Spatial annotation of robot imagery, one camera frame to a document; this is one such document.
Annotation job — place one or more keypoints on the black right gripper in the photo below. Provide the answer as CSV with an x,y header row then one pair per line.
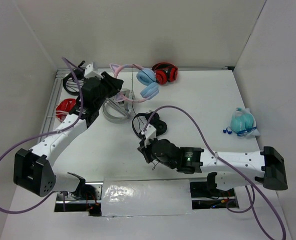
x,y
145,150

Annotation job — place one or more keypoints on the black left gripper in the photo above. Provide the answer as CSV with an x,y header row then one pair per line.
x,y
114,84

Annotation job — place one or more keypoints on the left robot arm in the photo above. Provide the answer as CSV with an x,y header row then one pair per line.
x,y
33,168

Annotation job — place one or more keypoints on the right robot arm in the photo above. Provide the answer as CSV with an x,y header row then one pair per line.
x,y
224,170

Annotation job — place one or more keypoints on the grey white headphones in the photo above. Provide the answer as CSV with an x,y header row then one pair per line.
x,y
117,110

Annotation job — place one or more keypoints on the small black headphones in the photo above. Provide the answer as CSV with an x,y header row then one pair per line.
x,y
161,126

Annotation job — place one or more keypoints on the red white headphones left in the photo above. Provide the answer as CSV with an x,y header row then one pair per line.
x,y
64,107

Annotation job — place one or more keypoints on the red black headphones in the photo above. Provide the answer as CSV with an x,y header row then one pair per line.
x,y
165,72

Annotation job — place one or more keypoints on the teal headphones in bag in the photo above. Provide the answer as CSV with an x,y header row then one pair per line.
x,y
242,124

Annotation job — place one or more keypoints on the glossy white tape sheet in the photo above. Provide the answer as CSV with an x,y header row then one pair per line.
x,y
146,198

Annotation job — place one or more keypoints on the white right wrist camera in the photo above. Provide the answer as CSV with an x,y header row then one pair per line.
x,y
149,132

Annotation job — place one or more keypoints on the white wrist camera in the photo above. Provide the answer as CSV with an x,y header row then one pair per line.
x,y
91,71
149,132

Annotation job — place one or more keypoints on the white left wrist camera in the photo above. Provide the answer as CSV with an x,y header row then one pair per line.
x,y
91,71

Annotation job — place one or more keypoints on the black wired headphones far left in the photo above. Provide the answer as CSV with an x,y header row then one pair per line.
x,y
69,84

